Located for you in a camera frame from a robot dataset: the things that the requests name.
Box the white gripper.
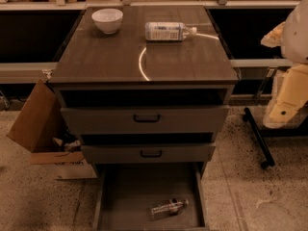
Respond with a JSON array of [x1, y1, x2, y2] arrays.
[[261, 22, 308, 129]]

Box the clear water bottle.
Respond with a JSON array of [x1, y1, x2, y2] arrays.
[[149, 198, 190, 219]]

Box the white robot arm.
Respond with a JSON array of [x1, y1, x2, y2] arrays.
[[261, 0, 308, 129]]

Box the top grey drawer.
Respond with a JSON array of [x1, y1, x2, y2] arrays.
[[61, 105, 229, 135]]

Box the grey drawer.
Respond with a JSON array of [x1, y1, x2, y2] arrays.
[[82, 143, 216, 164], [61, 105, 229, 135]]

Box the labelled plastic bottle on counter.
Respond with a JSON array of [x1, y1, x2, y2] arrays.
[[145, 22, 197, 41]]

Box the dark grey drawer cabinet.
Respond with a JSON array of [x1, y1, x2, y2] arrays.
[[48, 5, 241, 231]]

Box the middle grey drawer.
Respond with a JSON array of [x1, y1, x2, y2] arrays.
[[82, 143, 216, 164]]

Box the open bottom drawer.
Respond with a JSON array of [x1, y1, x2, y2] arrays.
[[93, 163, 209, 231]]

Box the black wheeled stand leg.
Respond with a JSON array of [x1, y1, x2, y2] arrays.
[[243, 107, 275, 169]]

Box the white ceramic bowl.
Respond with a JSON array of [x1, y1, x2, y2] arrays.
[[91, 9, 123, 34]]

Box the brown cardboard box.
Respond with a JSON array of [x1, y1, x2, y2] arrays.
[[7, 80, 96, 180]]

